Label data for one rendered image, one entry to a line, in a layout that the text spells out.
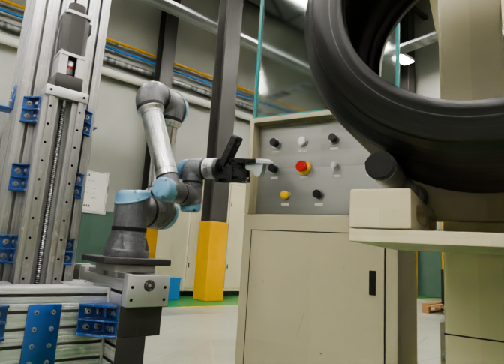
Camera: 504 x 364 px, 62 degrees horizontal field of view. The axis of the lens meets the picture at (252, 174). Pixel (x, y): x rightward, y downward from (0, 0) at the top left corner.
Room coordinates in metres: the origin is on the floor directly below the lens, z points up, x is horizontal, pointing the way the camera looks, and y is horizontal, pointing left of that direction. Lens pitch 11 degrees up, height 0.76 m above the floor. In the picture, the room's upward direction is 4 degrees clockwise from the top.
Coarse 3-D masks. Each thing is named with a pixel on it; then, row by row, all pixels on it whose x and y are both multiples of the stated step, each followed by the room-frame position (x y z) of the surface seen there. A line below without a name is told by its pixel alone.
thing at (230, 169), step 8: (216, 160) 1.42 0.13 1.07; (232, 160) 1.38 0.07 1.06; (216, 168) 1.41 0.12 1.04; (224, 168) 1.41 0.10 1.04; (232, 168) 1.38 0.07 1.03; (240, 168) 1.37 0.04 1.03; (216, 176) 1.43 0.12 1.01; (224, 176) 1.41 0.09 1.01; (232, 176) 1.39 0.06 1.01; (240, 176) 1.37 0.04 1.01; (248, 176) 1.41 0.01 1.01
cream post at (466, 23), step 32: (448, 0) 0.89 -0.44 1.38; (480, 0) 0.86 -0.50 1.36; (448, 32) 0.89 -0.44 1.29; (480, 32) 0.86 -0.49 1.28; (448, 64) 0.89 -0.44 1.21; (480, 64) 0.86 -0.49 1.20; (448, 96) 0.89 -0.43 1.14; (480, 96) 0.86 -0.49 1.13; (448, 224) 0.90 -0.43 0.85; (480, 224) 0.87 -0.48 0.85; (448, 256) 0.90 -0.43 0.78; (480, 256) 0.87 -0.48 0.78; (448, 288) 0.90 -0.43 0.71; (480, 288) 0.87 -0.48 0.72; (448, 320) 0.90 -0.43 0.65; (480, 320) 0.87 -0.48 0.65; (448, 352) 0.90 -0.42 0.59; (480, 352) 0.87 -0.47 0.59
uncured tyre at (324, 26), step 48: (336, 0) 0.63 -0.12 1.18; (384, 0) 0.85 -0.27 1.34; (336, 48) 0.63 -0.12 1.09; (384, 48) 0.88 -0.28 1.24; (336, 96) 0.65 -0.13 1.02; (384, 96) 0.59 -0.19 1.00; (384, 144) 0.63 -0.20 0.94; (432, 144) 0.58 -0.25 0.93; (480, 144) 0.54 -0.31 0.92; (480, 192) 0.73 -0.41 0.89
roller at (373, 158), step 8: (376, 152) 0.61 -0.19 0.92; (384, 152) 0.61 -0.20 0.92; (368, 160) 0.61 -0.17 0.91; (376, 160) 0.61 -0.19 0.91; (384, 160) 0.60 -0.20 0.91; (392, 160) 0.60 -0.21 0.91; (368, 168) 0.61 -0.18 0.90; (376, 168) 0.61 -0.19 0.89; (384, 168) 0.60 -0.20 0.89; (392, 168) 0.60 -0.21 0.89; (400, 168) 0.64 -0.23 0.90; (376, 176) 0.61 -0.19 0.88; (384, 176) 0.61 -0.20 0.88; (392, 176) 0.61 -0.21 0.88; (400, 176) 0.65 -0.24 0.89; (408, 176) 0.71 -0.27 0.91; (384, 184) 0.64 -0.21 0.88; (392, 184) 0.65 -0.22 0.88; (400, 184) 0.67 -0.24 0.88; (408, 184) 0.71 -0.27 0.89; (416, 192) 0.80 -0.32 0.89
